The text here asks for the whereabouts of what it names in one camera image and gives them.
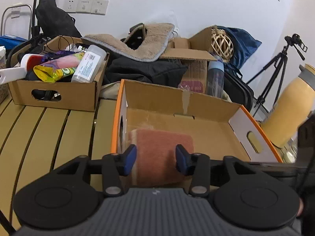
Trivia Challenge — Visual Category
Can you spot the pink sponge block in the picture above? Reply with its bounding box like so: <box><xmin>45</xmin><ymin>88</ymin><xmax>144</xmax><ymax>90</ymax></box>
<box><xmin>129</xmin><ymin>128</ymin><xmax>194</xmax><ymax>188</ymax></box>

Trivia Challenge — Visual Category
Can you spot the red orange cardboard tray box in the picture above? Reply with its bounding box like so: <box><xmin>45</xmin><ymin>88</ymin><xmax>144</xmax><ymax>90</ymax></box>
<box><xmin>111</xmin><ymin>79</ymin><xmax>282</xmax><ymax>163</ymax></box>

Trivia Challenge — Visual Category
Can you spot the black suitcase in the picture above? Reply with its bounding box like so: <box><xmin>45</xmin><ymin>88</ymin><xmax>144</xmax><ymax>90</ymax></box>
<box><xmin>224</xmin><ymin>72</ymin><xmax>254</xmax><ymax>112</ymax></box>

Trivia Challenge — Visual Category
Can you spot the blue lid water bottle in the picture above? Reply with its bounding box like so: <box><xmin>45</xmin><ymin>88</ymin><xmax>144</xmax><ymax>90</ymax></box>
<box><xmin>206</xmin><ymin>55</ymin><xmax>224</xmax><ymax>98</ymax></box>

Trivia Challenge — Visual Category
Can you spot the black clothing pile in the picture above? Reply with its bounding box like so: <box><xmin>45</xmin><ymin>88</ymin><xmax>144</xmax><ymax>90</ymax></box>
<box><xmin>103</xmin><ymin>57</ymin><xmax>188</xmax><ymax>87</ymax></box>

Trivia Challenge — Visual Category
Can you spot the white plastic bottle with label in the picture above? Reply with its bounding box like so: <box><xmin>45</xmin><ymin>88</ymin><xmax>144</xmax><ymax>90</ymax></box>
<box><xmin>71</xmin><ymin>45</ymin><xmax>106</xmax><ymax>83</ymax></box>

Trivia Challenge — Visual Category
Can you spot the open brown cardboard box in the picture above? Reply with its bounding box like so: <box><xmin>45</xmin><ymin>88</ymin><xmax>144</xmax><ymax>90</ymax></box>
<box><xmin>160</xmin><ymin>25</ymin><xmax>217</xmax><ymax>94</ymax></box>

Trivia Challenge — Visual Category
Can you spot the yellow snack bag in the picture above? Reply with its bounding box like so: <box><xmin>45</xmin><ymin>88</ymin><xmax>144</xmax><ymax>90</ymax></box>
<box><xmin>33</xmin><ymin>52</ymin><xmax>85</xmax><ymax>83</ymax></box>

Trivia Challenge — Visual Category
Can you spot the yellow thermos jug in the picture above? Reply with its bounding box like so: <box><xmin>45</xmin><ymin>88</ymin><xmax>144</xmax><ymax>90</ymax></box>
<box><xmin>260</xmin><ymin>64</ymin><xmax>314</xmax><ymax>148</ymax></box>

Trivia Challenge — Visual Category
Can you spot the wicker rattan ball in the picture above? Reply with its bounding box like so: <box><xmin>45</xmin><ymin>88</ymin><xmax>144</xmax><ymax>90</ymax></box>
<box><xmin>210</xmin><ymin>26</ymin><xmax>234</xmax><ymax>62</ymax></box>

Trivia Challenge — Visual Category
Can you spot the blue fabric bag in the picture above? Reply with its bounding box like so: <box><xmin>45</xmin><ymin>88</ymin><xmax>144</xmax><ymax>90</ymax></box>
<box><xmin>217</xmin><ymin>26</ymin><xmax>262</xmax><ymax>78</ymax></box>

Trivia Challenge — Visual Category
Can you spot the beige fleece blanket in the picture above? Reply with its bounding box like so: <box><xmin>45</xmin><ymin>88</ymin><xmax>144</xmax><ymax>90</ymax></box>
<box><xmin>82</xmin><ymin>23</ymin><xmax>175</xmax><ymax>62</ymax></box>

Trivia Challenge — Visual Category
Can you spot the black bag on trolley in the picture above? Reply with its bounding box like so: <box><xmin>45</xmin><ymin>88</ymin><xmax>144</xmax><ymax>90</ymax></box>
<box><xmin>35</xmin><ymin>0</ymin><xmax>82</xmax><ymax>38</ymax></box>

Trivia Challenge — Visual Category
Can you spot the brown cardboard box with handle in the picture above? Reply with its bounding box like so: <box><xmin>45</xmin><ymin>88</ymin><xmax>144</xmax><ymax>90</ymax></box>
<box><xmin>8</xmin><ymin>48</ymin><xmax>109</xmax><ymax>112</ymax></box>

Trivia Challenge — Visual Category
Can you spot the black camera tripod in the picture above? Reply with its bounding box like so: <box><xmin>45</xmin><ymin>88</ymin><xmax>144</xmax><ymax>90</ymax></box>
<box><xmin>246</xmin><ymin>34</ymin><xmax>308</xmax><ymax>115</ymax></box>

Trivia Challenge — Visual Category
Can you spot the white wall socket panel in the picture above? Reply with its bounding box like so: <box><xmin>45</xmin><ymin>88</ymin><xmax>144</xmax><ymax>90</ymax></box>
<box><xmin>63</xmin><ymin>0</ymin><xmax>109</xmax><ymax>16</ymax></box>

